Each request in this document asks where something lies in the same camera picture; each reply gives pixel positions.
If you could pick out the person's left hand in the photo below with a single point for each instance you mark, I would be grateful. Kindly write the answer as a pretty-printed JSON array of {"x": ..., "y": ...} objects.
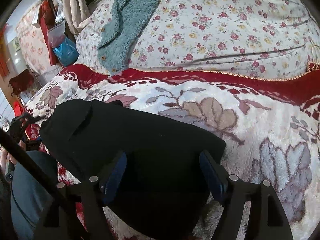
[{"x": 5, "y": 158}]

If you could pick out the black pants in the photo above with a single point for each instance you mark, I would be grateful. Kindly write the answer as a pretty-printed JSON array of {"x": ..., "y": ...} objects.
[{"x": 148, "y": 165}]

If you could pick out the person's dark blue leg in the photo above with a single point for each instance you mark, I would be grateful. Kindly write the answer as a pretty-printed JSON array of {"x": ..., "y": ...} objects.
[{"x": 28, "y": 197}]

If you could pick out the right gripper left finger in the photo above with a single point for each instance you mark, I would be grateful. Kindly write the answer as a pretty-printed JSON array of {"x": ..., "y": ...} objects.
[{"x": 84, "y": 217}]

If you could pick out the floral quilted bedspread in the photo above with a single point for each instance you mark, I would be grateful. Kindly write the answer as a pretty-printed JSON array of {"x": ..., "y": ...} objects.
[{"x": 271, "y": 39}]

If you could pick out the beige curtain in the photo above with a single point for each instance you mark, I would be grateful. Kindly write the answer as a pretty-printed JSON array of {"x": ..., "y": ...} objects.
[{"x": 76, "y": 14}]

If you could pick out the blue plastic bag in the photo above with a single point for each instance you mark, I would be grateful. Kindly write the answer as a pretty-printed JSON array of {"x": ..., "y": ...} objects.
[{"x": 66, "y": 52}]

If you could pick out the teal fleece jacket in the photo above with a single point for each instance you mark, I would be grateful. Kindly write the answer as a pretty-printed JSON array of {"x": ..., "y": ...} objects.
[{"x": 129, "y": 18}]

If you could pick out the red white floral blanket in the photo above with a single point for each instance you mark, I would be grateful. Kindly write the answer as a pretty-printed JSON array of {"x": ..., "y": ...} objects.
[{"x": 271, "y": 127}]

